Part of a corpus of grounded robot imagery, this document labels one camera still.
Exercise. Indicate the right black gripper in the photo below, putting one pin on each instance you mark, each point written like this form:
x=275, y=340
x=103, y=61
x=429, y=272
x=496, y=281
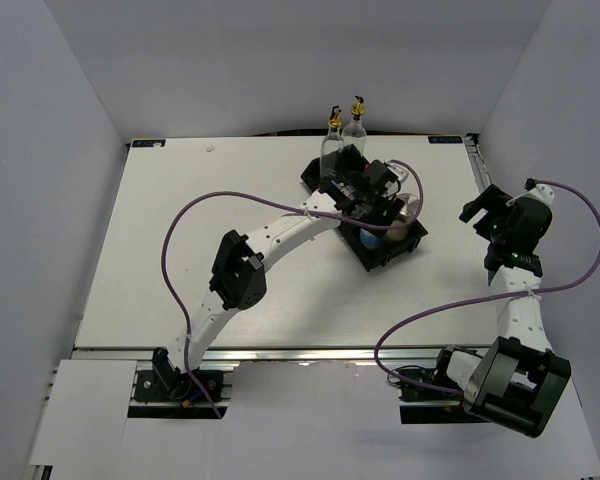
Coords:
x=494, y=201

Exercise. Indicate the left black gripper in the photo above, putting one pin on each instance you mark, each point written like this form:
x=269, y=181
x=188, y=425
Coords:
x=388, y=215

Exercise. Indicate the white-filled metal-lid jar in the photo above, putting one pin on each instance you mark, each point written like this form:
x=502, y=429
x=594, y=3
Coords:
x=400, y=230

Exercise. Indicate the blue label metal-lid jar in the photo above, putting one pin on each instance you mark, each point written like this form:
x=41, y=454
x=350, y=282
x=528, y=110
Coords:
x=368, y=240

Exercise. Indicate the glass oil bottle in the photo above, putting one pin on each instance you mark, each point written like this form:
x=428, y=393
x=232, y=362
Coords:
x=331, y=146

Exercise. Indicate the glass bottle dark sauce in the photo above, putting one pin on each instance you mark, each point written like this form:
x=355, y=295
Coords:
x=354, y=134

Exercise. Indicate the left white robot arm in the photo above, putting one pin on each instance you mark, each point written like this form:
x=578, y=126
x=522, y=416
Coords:
x=238, y=273

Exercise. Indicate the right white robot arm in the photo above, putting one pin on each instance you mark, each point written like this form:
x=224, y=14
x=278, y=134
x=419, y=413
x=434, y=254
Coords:
x=519, y=381

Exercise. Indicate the black compartment tray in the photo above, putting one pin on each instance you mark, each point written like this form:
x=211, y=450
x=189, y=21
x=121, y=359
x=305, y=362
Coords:
x=350, y=159

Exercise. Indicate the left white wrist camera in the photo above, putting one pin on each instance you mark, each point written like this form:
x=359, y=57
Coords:
x=401, y=172

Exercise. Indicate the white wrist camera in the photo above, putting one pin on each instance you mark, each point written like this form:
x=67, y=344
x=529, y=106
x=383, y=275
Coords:
x=401, y=172
x=539, y=191

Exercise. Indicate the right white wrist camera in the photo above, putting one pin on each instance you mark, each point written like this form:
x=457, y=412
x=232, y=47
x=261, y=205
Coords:
x=539, y=191

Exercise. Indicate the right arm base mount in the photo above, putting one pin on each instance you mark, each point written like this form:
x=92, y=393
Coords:
x=429, y=394

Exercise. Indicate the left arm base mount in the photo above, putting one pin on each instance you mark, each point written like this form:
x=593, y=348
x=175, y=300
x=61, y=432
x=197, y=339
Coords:
x=161, y=390

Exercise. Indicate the aluminium table frame rail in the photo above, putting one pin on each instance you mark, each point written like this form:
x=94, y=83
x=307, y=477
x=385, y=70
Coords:
x=270, y=354

